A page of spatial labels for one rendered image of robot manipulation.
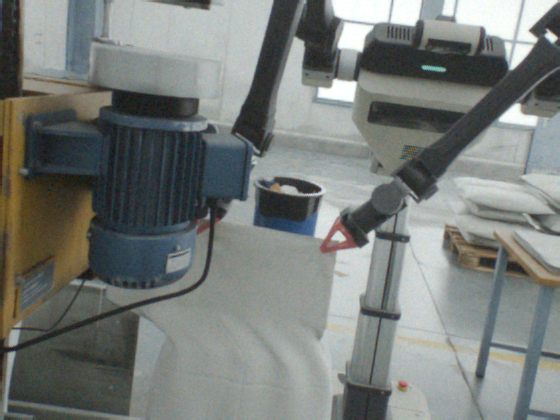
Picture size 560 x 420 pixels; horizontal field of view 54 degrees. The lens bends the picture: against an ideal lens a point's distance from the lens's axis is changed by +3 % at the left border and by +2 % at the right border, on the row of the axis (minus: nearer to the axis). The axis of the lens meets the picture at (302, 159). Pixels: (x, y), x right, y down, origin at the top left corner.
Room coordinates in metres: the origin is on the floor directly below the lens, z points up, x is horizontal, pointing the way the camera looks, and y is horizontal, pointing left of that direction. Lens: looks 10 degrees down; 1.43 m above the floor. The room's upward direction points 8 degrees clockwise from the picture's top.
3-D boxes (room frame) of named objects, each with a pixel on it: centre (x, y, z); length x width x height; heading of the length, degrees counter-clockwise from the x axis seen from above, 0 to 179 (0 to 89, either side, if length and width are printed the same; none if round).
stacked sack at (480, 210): (4.54, -1.66, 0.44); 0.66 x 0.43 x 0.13; 178
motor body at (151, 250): (0.78, 0.22, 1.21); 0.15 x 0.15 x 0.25
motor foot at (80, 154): (0.74, 0.31, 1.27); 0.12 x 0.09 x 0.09; 178
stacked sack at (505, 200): (4.32, -1.67, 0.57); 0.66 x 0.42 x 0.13; 80
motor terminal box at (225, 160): (0.82, 0.13, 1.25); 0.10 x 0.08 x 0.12; 23
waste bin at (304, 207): (3.39, 0.06, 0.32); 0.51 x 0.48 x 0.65; 178
